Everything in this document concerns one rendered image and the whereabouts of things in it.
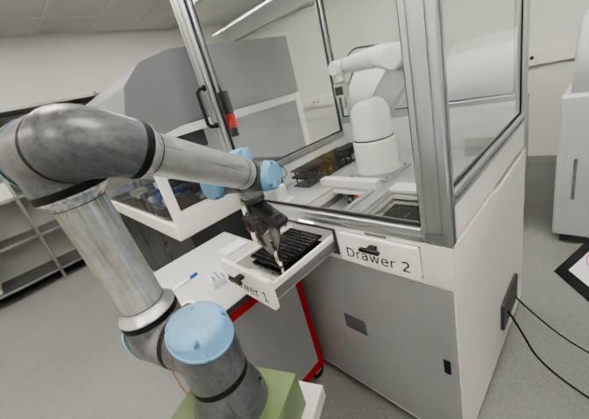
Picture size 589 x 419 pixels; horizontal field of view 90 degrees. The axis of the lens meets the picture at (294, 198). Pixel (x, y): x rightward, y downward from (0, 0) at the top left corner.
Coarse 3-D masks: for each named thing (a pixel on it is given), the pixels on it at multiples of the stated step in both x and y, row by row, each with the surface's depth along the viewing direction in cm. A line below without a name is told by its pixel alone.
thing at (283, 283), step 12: (288, 228) 128; (300, 228) 126; (312, 228) 121; (324, 240) 109; (252, 252) 116; (312, 252) 104; (324, 252) 108; (240, 264) 112; (252, 264) 116; (300, 264) 100; (312, 264) 104; (276, 276) 106; (288, 276) 97; (300, 276) 100; (276, 288) 93; (288, 288) 97
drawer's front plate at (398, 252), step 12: (348, 240) 103; (360, 240) 99; (372, 240) 95; (384, 240) 93; (360, 252) 101; (384, 252) 94; (396, 252) 90; (408, 252) 87; (372, 264) 100; (384, 264) 96; (396, 264) 92; (408, 264) 89; (420, 264) 87; (408, 276) 91; (420, 276) 88
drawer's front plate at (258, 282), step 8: (224, 264) 106; (232, 264) 103; (224, 272) 110; (232, 272) 104; (240, 272) 99; (248, 272) 96; (248, 280) 97; (256, 280) 93; (264, 280) 90; (240, 288) 106; (248, 288) 100; (256, 288) 96; (264, 288) 91; (272, 288) 90; (256, 296) 98; (264, 296) 94; (272, 296) 90; (272, 304) 92
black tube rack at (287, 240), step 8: (288, 232) 121; (296, 232) 119; (304, 232) 118; (280, 240) 116; (288, 240) 115; (296, 240) 113; (304, 240) 112; (312, 240) 111; (264, 248) 114; (280, 248) 111; (288, 248) 110; (296, 248) 108; (304, 248) 106; (312, 248) 111; (264, 256) 108; (272, 256) 107; (280, 256) 106; (288, 256) 105; (296, 256) 104; (256, 264) 111; (264, 264) 109; (288, 264) 105; (272, 272) 108; (280, 272) 101
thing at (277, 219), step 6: (258, 204) 91; (264, 204) 92; (252, 210) 92; (258, 210) 90; (264, 210) 90; (270, 210) 90; (276, 210) 90; (264, 216) 89; (270, 216) 88; (276, 216) 88; (282, 216) 88; (270, 222) 88; (276, 222) 86; (282, 222) 87; (276, 228) 87
